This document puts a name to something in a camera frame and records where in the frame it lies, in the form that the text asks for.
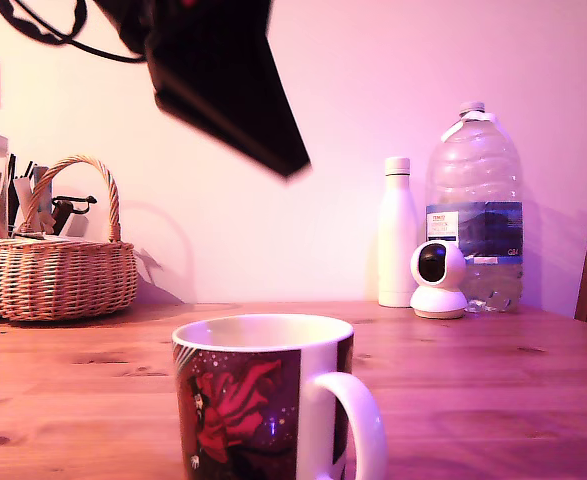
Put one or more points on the white insulated bottle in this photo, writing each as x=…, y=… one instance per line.
x=397, y=240

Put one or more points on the white paper sachet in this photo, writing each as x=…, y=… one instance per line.
x=24, y=200

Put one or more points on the large clear water bottle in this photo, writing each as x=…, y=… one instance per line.
x=478, y=170

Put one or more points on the white mug with red print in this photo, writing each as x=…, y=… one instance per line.
x=243, y=400

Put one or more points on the small white round camera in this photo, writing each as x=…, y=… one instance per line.
x=438, y=295

